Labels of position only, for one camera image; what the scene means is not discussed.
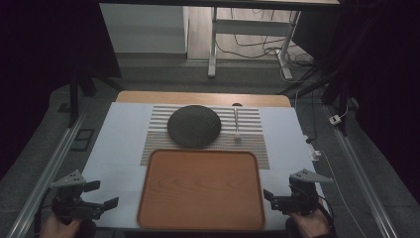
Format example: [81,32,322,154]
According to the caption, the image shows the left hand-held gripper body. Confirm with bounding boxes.
[50,169,104,224]

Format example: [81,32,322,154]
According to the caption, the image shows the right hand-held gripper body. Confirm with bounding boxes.
[270,169,335,217]

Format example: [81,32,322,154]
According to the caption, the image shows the person's right hand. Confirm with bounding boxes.
[288,207,331,238]

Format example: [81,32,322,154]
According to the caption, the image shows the person's left hand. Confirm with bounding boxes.
[39,214,82,238]

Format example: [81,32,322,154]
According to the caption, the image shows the white plug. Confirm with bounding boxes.
[309,145,322,163]

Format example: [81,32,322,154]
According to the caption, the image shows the striped woven placemat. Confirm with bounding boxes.
[140,104,270,171]

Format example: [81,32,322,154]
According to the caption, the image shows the white table cover sheet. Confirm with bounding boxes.
[80,101,329,231]

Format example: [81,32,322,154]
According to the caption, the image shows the brown wooden tray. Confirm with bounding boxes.
[137,149,266,232]

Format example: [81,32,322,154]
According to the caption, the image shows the black metal stand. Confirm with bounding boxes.
[67,49,126,129]
[278,62,352,137]

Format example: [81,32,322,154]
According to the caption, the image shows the dark round plate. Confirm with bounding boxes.
[166,104,223,149]

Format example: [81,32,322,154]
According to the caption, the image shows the white cabinet panel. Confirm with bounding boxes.
[99,3,189,55]

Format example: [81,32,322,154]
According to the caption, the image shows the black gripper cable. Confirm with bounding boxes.
[34,187,55,237]
[316,193,336,234]

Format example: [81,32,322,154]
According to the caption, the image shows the white cable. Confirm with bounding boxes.
[319,150,366,238]

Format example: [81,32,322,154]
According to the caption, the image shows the aluminium rail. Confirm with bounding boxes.
[5,112,87,238]
[324,104,399,238]

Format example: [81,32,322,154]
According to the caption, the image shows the black cables on floor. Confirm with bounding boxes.
[216,8,314,68]

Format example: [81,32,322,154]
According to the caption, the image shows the white metal desk frame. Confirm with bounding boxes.
[207,6,302,80]

